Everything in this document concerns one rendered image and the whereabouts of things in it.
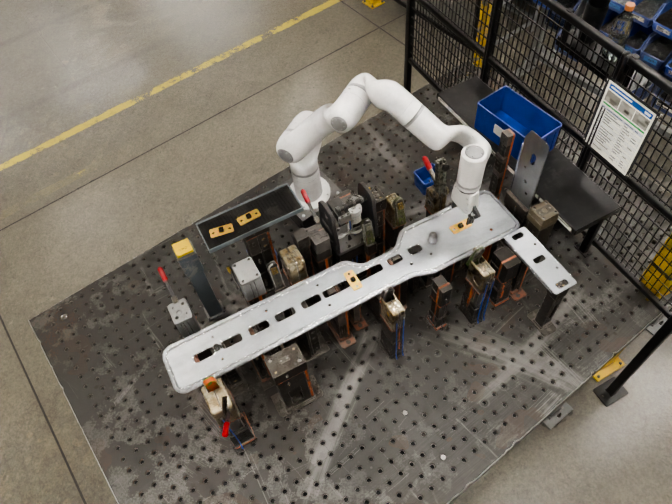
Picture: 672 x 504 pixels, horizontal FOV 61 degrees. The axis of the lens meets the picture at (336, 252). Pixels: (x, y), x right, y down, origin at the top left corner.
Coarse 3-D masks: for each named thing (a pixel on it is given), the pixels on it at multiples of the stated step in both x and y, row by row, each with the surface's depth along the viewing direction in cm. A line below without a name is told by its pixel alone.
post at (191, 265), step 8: (176, 256) 199; (184, 256) 199; (192, 256) 199; (184, 264) 200; (192, 264) 202; (200, 264) 205; (184, 272) 204; (192, 272) 206; (200, 272) 209; (192, 280) 210; (200, 280) 212; (200, 288) 216; (208, 288) 218; (200, 296) 220; (208, 296) 222; (208, 304) 226; (216, 304) 229; (208, 312) 230; (216, 312) 233; (224, 312) 234
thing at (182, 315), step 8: (176, 304) 197; (184, 304) 197; (176, 312) 196; (184, 312) 195; (192, 312) 202; (176, 320) 194; (184, 320) 194; (192, 320) 196; (184, 328) 197; (192, 328) 200; (200, 328) 203; (184, 336) 201; (208, 352) 217; (200, 360) 219
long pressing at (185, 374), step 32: (480, 192) 223; (416, 224) 216; (448, 224) 216; (480, 224) 215; (512, 224) 214; (384, 256) 209; (416, 256) 208; (448, 256) 208; (288, 288) 204; (320, 288) 204; (224, 320) 199; (256, 320) 198; (288, 320) 197; (320, 320) 197; (192, 352) 193; (224, 352) 192; (256, 352) 192; (192, 384) 187
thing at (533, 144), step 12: (528, 144) 199; (540, 144) 193; (528, 156) 202; (540, 156) 196; (516, 168) 212; (528, 168) 205; (540, 168) 199; (516, 180) 216; (528, 180) 209; (516, 192) 219; (528, 192) 212; (528, 204) 215
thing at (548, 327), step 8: (568, 288) 198; (552, 296) 202; (560, 296) 201; (544, 304) 210; (552, 304) 205; (536, 312) 225; (544, 312) 213; (552, 312) 215; (536, 320) 221; (544, 320) 216; (544, 328) 221; (552, 328) 220; (544, 336) 219
